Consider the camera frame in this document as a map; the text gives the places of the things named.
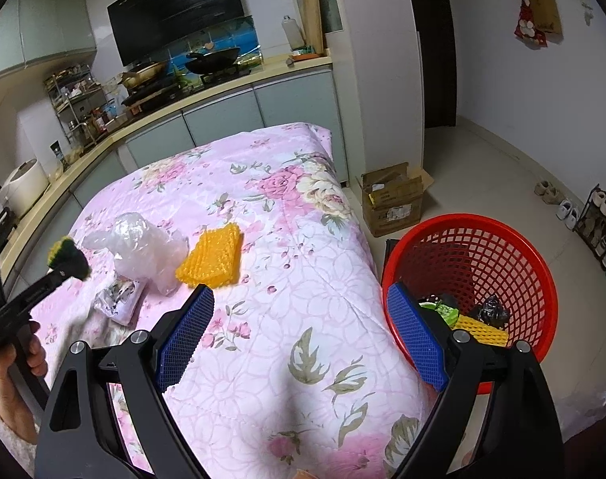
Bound person's left forearm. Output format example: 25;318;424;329
0;399;40;479

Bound black shoe rack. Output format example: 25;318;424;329
572;184;606;276

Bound black wok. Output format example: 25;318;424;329
184;46;242;75

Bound metal spice rack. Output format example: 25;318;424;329
44;64;115;148

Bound black plastic bag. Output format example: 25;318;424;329
470;295;512;330

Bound person's left hand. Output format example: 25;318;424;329
0;320;50;410

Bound red plastic basket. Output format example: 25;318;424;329
381;214;558;395

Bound brown hanging paper bag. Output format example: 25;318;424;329
526;0;563;37

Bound pink floral blanket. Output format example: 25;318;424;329
13;121;463;479

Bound silver printed wrapper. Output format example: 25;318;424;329
93;279;146;327

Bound beige shoes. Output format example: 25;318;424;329
534;180;563;205

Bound curled yellow foam net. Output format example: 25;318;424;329
453;314;511;350

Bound yellow green foam net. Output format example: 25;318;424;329
46;238;93;283

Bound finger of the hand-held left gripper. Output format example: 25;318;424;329
10;267;74;313

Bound black range hood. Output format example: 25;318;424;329
106;0;247;67

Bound green wrapper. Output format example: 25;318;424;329
419;297;461;330

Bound clear plastic bag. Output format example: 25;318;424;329
81;212;190;296

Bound red hanging cloth bag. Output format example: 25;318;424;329
513;0;549;48

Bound white bottle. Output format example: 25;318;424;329
281;15;306;51

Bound white shoes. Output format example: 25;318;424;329
555;198;582;225

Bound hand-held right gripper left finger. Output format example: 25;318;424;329
33;283;216;479

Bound cardboard box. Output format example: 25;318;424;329
359;162;436;239

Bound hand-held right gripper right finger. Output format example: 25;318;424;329
387;282;566;479

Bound golden frying pan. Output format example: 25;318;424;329
120;61;169;89

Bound white rice cooker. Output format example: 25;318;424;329
0;158;50;216

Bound flat yellow foam net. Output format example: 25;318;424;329
175;224;242;289

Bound grey kitchen cabinets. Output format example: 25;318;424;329
0;67;348;280

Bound wooden cutting board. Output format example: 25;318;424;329
301;0;326;55

